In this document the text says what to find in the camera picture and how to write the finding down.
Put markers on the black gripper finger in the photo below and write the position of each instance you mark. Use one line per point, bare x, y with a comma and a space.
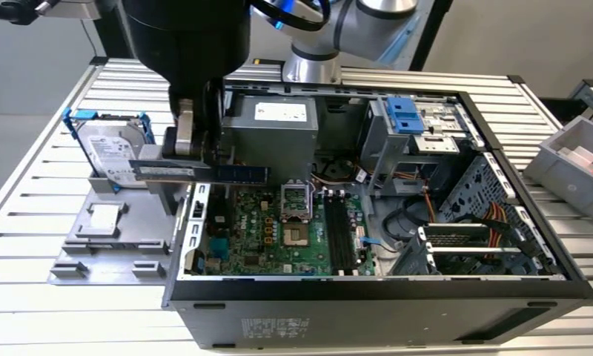
184, 141
211, 122

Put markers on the dark RAM stick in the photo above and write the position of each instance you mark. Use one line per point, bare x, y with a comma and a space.
241, 174

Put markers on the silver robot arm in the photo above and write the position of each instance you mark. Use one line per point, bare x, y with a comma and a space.
308, 66

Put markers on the black RAM slot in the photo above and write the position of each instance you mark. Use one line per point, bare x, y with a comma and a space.
349, 237
335, 237

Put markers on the grey power supply unit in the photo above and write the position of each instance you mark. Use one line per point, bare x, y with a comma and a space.
276, 148

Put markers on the yellow tipped black plug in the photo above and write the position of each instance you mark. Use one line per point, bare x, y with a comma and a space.
257, 61

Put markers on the silver hard disk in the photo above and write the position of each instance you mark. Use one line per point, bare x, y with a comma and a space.
105, 144

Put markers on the blue disk carrier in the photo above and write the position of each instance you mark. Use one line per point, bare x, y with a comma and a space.
81, 115

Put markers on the grey parts rack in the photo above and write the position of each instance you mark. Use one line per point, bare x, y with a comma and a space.
128, 222

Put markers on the silver CPU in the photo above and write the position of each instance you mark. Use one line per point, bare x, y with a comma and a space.
104, 217

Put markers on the round black speaker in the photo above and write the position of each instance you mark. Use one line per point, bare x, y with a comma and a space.
339, 170

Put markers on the green motherboard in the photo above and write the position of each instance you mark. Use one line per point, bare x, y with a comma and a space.
257, 237

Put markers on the CPU socket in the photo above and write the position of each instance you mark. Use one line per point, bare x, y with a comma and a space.
296, 234

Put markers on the blue plastic drive latch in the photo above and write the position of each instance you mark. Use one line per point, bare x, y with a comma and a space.
404, 118

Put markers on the black open PC case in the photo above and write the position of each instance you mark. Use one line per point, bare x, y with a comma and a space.
325, 319

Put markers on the grey metal disk bay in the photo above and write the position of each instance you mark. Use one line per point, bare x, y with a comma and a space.
455, 231

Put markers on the grey plastic bin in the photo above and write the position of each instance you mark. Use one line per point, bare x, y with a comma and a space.
563, 185

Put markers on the white block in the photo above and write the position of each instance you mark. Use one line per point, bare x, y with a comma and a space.
579, 155

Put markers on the black frame post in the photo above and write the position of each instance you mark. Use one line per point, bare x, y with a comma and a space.
435, 29
113, 41

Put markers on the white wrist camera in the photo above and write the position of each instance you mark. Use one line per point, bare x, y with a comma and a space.
73, 9

